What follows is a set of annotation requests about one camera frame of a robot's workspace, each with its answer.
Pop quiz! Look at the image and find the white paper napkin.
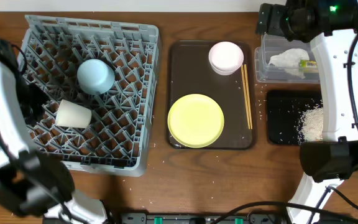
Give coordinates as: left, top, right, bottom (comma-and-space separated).
268, 49, 310, 78

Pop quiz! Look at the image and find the cream plastic cup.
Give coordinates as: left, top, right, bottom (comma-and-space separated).
55, 100, 92, 128

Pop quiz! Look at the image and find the green yellow snack wrapper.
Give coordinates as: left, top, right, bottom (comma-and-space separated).
299, 60, 318, 71

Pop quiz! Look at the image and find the wooden chopstick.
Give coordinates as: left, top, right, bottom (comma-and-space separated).
241, 65, 249, 129
243, 64, 253, 129

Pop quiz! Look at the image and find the pink plastic bowl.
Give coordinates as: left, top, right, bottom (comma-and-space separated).
208, 42, 244, 75

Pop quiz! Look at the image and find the light blue plastic bowl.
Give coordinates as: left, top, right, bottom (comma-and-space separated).
76, 59, 115, 95

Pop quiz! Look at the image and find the yellow plastic plate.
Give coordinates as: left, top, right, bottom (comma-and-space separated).
167, 94, 224, 148

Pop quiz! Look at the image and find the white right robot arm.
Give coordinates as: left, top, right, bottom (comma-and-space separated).
256, 0, 358, 223

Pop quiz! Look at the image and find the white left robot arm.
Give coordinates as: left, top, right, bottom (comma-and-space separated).
0, 39, 109, 223

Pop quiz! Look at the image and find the clear plastic waste bin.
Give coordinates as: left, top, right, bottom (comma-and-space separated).
254, 31, 358, 85

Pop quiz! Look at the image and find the black food waste tray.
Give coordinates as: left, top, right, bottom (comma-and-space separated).
266, 90, 323, 146

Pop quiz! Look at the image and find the grey plastic dish rack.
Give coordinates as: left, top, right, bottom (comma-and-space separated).
19, 15, 161, 177

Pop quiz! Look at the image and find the dark brown serving tray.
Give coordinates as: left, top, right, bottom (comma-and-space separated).
167, 40, 255, 150

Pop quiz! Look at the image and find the pile of white rice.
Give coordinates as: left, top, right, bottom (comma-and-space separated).
296, 106, 323, 144

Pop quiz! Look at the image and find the black power cable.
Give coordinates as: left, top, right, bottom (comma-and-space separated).
208, 0, 358, 224

